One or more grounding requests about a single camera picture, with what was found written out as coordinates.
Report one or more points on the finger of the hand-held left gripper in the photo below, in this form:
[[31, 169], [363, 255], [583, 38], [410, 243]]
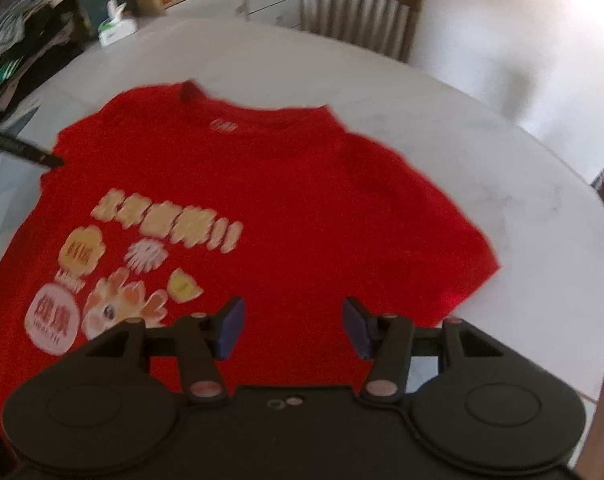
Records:
[[27, 152]]

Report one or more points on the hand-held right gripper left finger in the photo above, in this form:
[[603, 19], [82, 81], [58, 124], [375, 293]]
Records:
[[232, 327]]

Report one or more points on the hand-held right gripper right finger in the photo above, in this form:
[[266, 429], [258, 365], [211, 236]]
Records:
[[356, 330]]

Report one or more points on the red t-shirt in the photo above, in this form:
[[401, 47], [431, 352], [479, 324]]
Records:
[[307, 185]]

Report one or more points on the stack of folded garments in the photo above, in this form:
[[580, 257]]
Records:
[[17, 35]]

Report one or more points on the white tissue pack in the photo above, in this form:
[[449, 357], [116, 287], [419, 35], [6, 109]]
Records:
[[117, 30]]

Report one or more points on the dark teal storage box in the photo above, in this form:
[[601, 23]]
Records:
[[94, 5]]

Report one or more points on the wooden dining chair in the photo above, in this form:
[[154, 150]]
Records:
[[362, 10]]

